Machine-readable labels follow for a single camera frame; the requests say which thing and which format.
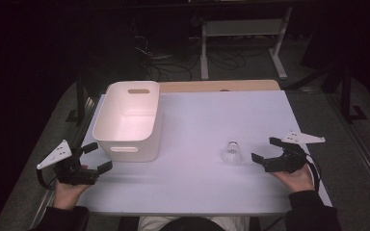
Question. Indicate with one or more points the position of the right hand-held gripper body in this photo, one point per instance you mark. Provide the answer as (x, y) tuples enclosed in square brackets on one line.
[(287, 160)]

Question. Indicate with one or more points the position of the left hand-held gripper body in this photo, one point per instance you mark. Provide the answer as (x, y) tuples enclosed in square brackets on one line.
[(74, 174)]

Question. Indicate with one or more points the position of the white plastic storage bin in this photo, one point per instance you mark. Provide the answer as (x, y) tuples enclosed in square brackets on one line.
[(125, 128)]

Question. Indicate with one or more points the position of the person's left hand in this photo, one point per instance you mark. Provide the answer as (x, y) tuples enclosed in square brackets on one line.
[(66, 194)]

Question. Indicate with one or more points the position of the person's right hand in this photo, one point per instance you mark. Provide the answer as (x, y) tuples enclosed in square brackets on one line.
[(297, 180)]

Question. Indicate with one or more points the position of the black metal stand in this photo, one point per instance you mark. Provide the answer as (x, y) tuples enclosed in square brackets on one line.
[(81, 102), (347, 96)]

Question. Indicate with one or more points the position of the white table mat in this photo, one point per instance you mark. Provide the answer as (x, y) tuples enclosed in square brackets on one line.
[(189, 179)]

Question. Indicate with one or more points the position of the person's lap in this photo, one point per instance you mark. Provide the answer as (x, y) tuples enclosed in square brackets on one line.
[(192, 224)]

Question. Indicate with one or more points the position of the white desk frame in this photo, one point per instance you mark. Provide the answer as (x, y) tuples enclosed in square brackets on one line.
[(244, 28)]

